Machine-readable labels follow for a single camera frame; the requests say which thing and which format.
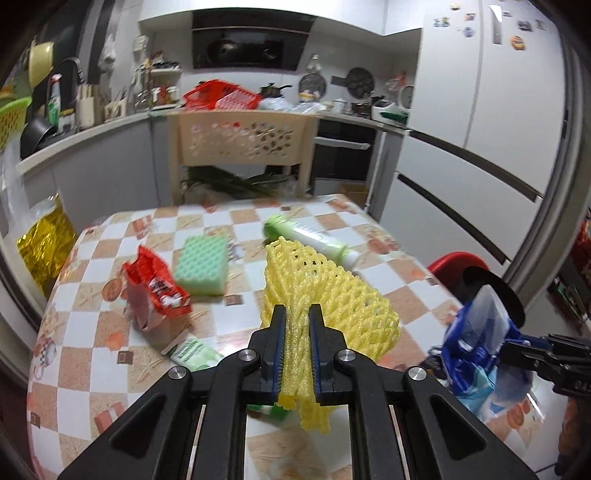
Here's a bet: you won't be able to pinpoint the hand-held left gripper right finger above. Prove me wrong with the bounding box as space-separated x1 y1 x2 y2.
308 305 539 480

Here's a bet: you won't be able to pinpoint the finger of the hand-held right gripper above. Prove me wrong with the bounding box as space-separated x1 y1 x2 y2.
510 335 555 354
501 340 555 377

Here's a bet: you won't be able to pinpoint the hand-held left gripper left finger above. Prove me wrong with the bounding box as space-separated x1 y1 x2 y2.
58 305 289 480

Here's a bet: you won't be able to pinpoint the blue plastic bag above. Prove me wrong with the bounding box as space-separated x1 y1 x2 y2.
434 284 543 423

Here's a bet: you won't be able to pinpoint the yellow foam fruit net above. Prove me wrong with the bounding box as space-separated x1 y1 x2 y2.
259 236 400 435

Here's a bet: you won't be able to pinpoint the black trash bin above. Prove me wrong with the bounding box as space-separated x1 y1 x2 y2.
462 267 527 324

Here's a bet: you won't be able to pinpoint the green sponge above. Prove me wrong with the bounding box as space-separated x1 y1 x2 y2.
173 235 230 297

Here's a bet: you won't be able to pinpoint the person's right hand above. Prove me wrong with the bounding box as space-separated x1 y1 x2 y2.
556 401 580 476

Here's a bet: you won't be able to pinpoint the green and white packet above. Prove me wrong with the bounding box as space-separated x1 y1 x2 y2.
161 337 225 372

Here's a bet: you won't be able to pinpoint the red foil balloon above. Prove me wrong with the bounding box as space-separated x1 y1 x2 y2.
570 217 591 278

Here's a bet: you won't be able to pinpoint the red stool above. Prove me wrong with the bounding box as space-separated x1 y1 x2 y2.
427 251 490 305

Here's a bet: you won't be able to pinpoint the green and white bottle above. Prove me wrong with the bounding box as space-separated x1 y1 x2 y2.
263 213 368 268

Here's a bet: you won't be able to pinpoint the red snack wrapper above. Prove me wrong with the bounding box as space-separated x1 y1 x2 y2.
121 246 192 333

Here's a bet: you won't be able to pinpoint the checkered plastic tablecloth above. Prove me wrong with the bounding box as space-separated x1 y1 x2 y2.
28 194 550 480

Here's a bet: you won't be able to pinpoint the cardboard box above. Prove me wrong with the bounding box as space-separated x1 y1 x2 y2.
339 180 370 206

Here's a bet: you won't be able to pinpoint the green leafy vegetables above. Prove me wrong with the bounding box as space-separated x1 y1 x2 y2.
182 166 296 199

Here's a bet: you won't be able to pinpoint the white mop pole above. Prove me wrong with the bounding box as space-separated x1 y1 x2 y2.
365 129 386 213

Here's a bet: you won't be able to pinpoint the black built-in oven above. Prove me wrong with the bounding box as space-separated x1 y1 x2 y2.
310 121 384 185

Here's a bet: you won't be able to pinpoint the beige plastic chair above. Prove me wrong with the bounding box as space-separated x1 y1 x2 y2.
166 110 317 204

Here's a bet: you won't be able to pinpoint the white refrigerator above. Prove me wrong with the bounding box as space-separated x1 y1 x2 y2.
369 0 568 278

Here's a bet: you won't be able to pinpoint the gold foil bag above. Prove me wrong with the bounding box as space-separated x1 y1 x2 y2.
17 194 77 296

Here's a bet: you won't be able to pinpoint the crumpled clear plastic bag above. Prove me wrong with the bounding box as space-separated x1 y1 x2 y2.
259 98 328 114

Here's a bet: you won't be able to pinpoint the white and green rice cooker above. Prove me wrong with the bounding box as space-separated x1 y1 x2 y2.
372 99 409 124

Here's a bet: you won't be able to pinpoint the grey kitchen counter cabinets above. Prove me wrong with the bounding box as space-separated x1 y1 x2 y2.
18 108 416 217

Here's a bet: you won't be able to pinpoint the black cooking pot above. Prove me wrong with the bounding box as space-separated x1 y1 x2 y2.
259 83 294 100

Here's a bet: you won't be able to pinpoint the red plastic basket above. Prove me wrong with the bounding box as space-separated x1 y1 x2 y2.
183 80 262 112

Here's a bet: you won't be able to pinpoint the round metal plate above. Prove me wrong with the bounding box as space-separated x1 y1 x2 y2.
298 73 327 95

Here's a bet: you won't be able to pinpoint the round black baking pan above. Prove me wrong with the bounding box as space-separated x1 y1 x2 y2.
330 67 375 97

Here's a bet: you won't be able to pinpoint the group of fridge magnets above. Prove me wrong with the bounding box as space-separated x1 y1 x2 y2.
431 2 548 51

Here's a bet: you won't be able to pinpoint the spice rack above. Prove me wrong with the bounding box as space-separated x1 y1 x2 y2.
134 58 183 112

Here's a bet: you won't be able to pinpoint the utensil holder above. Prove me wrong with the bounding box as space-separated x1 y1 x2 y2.
104 88 127 121

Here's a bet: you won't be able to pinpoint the beige knife block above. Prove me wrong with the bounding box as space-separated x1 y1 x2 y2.
75 83 97 129

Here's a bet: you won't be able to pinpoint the black range hood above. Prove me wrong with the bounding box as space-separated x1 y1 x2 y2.
191 10 317 72

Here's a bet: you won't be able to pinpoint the black frying pan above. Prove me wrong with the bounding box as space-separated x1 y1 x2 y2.
19 115 58 160

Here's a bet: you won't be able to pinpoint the green spray bottle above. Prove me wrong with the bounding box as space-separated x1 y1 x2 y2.
46 74 63 134

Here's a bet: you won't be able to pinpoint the white plastic bag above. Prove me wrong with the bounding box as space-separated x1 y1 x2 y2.
98 33 117 70

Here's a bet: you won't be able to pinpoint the green plastic colander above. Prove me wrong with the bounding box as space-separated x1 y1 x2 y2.
0 96 33 148

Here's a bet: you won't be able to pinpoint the black faucet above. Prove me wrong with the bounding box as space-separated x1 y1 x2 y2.
55 58 86 93

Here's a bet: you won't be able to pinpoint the yellow plastic colander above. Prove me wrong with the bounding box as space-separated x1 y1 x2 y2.
28 41 55 88

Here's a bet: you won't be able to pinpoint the white wall cabinets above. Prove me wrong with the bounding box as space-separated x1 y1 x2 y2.
137 0 426 37

